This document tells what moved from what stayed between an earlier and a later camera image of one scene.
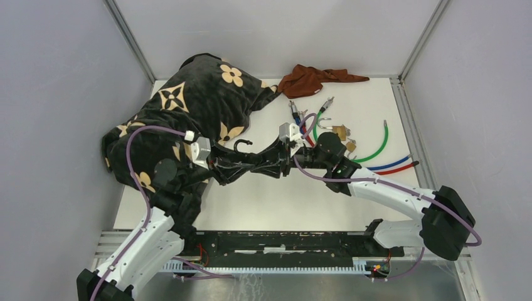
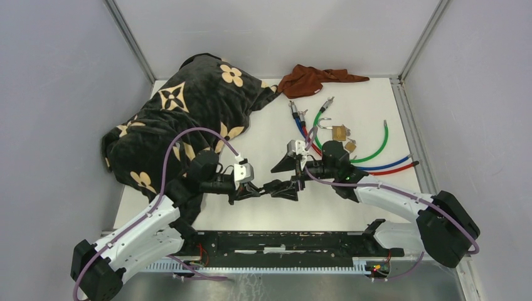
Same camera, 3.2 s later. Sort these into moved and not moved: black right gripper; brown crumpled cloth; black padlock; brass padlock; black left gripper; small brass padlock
Moved: black padlock; black right gripper; black left gripper
Not moved: brown crumpled cloth; small brass padlock; brass padlock
